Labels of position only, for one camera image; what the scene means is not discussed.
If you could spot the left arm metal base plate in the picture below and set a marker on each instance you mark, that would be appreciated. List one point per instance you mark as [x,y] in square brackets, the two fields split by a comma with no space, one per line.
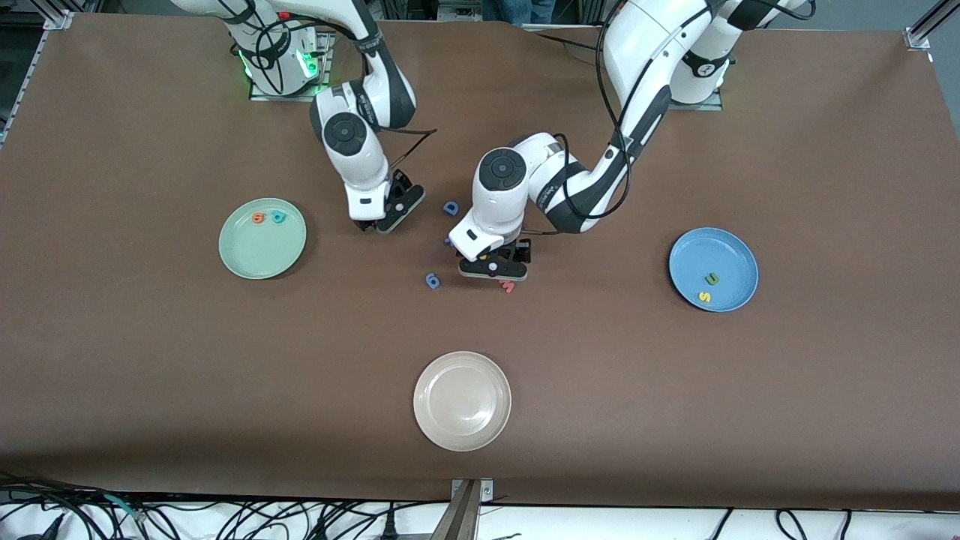
[705,107]

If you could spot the blue foam digit six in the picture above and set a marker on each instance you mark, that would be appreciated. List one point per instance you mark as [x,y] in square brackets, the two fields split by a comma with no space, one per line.
[433,280]

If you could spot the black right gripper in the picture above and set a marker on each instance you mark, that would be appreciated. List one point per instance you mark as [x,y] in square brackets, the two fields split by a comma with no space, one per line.
[398,184]

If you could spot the light green plate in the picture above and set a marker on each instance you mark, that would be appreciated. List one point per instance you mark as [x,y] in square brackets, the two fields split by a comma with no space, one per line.
[262,251]

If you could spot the blue plate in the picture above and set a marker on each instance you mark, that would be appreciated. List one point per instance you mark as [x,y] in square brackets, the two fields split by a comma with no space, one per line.
[731,259]

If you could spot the metal clamp bracket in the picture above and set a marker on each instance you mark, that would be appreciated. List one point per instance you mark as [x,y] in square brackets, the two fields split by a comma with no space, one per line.
[469,491]

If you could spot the beige plate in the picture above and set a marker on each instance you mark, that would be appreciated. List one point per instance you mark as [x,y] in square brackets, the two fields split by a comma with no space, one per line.
[462,401]

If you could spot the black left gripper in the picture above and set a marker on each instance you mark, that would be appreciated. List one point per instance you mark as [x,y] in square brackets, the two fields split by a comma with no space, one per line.
[520,250]

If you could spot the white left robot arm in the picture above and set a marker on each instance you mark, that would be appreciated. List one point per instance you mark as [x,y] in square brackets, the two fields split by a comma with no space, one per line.
[501,172]

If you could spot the blue foam letter D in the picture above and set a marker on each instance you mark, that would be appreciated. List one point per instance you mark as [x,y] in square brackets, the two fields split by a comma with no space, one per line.
[451,208]

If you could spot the person in blue jeans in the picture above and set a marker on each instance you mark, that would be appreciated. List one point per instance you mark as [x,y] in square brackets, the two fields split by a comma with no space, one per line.
[521,7]

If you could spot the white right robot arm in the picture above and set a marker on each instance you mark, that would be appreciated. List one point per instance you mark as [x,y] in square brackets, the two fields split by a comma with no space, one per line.
[345,135]

